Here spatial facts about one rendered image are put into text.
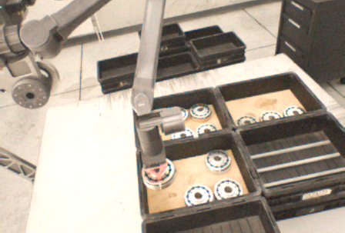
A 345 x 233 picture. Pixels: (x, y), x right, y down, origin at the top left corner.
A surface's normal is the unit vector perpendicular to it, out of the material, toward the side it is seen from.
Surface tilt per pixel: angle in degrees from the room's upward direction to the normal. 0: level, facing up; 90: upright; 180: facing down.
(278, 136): 90
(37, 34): 41
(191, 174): 0
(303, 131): 90
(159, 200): 0
